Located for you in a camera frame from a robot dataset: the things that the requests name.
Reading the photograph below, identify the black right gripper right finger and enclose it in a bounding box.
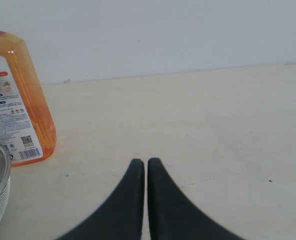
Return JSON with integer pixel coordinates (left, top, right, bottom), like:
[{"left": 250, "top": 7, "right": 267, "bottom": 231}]
[{"left": 147, "top": 157, "right": 242, "bottom": 240}]

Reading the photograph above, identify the orange dish soap pump bottle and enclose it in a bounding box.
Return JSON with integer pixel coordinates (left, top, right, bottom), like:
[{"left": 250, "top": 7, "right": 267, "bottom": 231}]
[{"left": 0, "top": 31, "right": 56, "bottom": 166}]

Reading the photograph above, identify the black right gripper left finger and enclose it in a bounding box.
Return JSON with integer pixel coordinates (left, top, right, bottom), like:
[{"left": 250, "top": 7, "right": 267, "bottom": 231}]
[{"left": 59, "top": 159, "right": 144, "bottom": 240}]

